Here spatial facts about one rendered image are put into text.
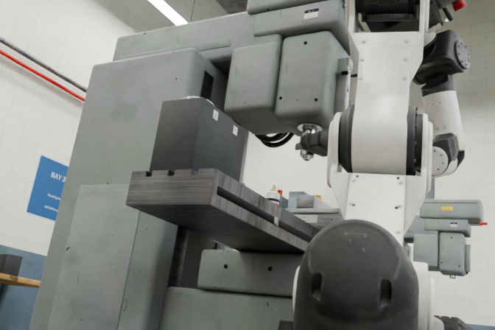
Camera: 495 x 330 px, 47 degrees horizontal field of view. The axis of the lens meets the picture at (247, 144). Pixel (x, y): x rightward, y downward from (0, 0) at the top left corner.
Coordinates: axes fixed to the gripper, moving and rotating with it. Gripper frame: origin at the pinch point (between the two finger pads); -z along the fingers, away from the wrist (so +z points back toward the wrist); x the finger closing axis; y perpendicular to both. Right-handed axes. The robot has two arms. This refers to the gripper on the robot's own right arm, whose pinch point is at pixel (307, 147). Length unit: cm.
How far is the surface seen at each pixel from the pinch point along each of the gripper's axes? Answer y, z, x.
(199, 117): 17, 30, 59
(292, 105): -11.2, 2.4, 10.0
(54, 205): -58, -490, -59
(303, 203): 22.2, 8.2, 6.9
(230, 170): 25, 23, 44
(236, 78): -23.4, -16.7, 21.2
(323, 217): 26.6, 14.2, 3.8
